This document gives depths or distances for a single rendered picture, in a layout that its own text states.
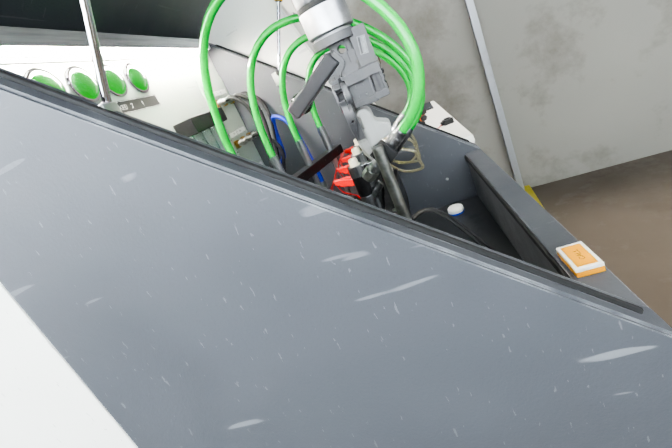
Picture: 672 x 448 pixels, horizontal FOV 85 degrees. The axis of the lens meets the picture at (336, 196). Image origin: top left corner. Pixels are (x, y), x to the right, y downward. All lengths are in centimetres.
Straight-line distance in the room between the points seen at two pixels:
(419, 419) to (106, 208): 36
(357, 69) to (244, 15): 48
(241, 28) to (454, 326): 86
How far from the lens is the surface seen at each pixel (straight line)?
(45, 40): 58
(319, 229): 31
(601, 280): 50
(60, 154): 39
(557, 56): 274
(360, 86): 60
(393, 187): 51
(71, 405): 58
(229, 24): 104
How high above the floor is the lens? 126
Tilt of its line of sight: 17 degrees down
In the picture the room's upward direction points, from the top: 24 degrees counter-clockwise
